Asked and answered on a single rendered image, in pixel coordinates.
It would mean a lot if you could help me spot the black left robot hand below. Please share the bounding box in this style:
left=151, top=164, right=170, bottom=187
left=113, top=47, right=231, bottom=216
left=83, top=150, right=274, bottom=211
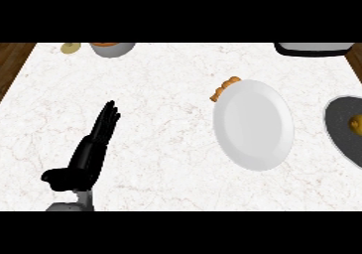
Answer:
left=41, top=99, right=122, bottom=192

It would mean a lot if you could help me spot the white oval plate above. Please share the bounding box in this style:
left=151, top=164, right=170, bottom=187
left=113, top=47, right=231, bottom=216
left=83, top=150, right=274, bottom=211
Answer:
left=212, top=78, right=296, bottom=172

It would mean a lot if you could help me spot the yellow lemon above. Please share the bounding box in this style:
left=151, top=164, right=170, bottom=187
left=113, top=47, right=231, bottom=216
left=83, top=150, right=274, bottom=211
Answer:
left=348, top=114, right=362, bottom=138

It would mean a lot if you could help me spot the grey pot with orange contents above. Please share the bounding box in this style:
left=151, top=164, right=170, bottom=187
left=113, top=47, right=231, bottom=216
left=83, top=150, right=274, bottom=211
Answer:
left=89, top=43, right=137, bottom=60

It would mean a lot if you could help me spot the pale yellow round item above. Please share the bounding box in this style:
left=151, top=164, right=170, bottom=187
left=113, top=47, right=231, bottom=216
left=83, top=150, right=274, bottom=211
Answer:
left=60, top=43, right=83, bottom=56

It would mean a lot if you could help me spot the orange knobbly food item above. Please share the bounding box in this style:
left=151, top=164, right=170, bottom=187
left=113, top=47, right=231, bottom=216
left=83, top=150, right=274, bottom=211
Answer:
left=209, top=75, right=244, bottom=103

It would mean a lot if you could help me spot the white and black appliance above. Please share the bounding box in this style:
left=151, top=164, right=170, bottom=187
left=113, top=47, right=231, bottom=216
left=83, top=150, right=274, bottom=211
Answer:
left=272, top=43, right=356, bottom=58

